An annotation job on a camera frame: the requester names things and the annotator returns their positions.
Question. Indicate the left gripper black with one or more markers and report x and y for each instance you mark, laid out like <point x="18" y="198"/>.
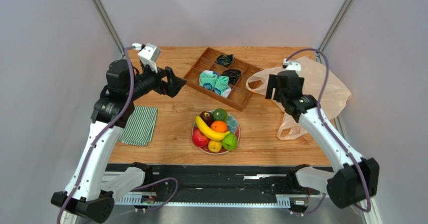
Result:
<point x="172" y="87"/>

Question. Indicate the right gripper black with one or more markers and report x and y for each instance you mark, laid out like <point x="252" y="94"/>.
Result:
<point x="281" y="85"/>

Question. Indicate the translucent beige plastic bag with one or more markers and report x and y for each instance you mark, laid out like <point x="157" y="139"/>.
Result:
<point x="333" y="100"/>

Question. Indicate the yellow banana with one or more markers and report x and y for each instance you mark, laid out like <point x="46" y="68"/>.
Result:
<point x="207" y="131"/>

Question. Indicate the light green fruit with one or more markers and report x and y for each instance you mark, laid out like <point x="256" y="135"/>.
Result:
<point x="230" y="142"/>

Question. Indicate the yellow orange fruit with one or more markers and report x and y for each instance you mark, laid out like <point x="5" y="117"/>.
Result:
<point x="214" y="146"/>

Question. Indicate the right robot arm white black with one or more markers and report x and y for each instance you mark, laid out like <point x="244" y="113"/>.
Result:
<point x="354" y="178"/>

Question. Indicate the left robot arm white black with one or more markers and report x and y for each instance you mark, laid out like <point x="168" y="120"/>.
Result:
<point x="86" y="197"/>

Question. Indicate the wooden compartment tray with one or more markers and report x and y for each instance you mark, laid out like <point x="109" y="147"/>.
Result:
<point x="240" y="95"/>

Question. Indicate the teal sock left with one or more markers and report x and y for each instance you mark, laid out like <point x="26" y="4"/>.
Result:
<point x="208" y="79"/>

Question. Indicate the dark red apple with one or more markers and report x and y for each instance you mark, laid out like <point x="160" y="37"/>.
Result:
<point x="207" y="117"/>

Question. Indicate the teal sock right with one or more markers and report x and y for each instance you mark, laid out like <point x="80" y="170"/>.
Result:
<point x="222" y="87"/>

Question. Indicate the black teal sock roll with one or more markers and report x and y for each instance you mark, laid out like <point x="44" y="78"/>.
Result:
<point x="225" y="60"/>

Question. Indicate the green round fruit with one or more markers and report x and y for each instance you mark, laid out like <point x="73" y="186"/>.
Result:
<point x="220" y="115"/>

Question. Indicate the green striped cloth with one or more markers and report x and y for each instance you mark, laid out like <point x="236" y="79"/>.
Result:
<point x="140" y="127"/>

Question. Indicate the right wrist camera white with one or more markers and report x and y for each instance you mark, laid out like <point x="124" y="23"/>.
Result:
<point x="291" y="65"/>

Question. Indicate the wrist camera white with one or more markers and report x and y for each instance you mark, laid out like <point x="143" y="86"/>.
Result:
<point x="148" y="55"/>
<point x="291" y="65"/>

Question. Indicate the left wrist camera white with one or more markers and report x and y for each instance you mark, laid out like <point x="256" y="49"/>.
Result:
<point x="148" y="55"/>

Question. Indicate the left aluminium frame post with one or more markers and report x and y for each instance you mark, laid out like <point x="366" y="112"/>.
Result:
<point x="109" y="26"/>

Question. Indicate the aluminium frame post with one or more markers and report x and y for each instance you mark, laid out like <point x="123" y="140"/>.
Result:
<point x="340" y="16"/>
<point x="109" y="26"/>

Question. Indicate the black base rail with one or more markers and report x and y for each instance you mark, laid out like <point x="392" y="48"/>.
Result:
<point x="222" y="186"/>

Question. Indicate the right aluminium frame post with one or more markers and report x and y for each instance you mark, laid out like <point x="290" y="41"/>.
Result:
<point x="340" y="16"/>

